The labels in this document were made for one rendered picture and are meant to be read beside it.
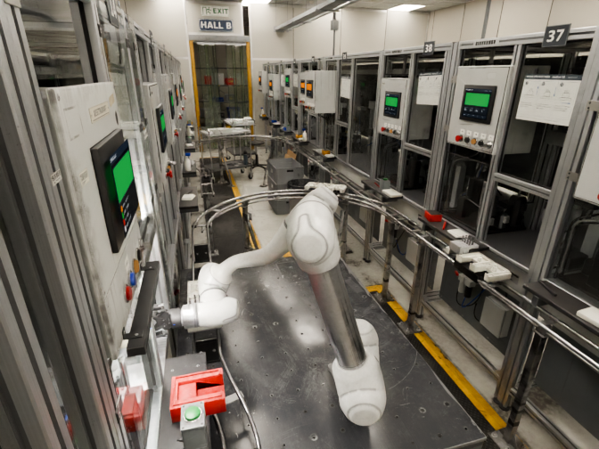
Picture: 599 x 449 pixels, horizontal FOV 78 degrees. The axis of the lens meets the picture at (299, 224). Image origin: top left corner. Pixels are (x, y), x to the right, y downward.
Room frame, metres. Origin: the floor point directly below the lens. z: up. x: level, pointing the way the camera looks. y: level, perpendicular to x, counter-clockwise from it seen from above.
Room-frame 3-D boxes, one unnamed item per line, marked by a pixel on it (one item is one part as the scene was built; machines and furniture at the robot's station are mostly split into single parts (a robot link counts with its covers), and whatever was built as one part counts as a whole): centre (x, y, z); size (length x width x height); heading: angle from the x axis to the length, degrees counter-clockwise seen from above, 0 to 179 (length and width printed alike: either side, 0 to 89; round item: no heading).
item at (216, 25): (9.29, 1.89, 2.82); 0.75 x 0.04 x 0.25; 105
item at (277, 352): (1.48, 0.05, 0.66); 1.50 x 1.06 x 0.04; 15
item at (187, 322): (1.14, 0.41, 1.00); 0.09 x 0.06 x 0.09; 15
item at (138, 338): (0.72, 0.36, 1.37); 0.36 x 0.04 x 0.04; 15
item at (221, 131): (6.71, 1.33, 0.48); 0.88 x 0.56 x 0.96; 123
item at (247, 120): (8.05, 1.28, 0.48); 0.84 x 0.58 x 0.97; 23
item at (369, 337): (1.15, -0.23, 0.85); 0.18 x 0.16 x 0.22; 176
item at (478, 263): (1.84, -1.00, 0.84); 0.37 x 0.14 x 0.10; 15
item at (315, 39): (10.15, -1.06, 1.65); 4.64 x 0.08 x 3.30; 105
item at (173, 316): (1.12, 0.48, 1.00); 0.09 x 0.07 x 0.08; 105
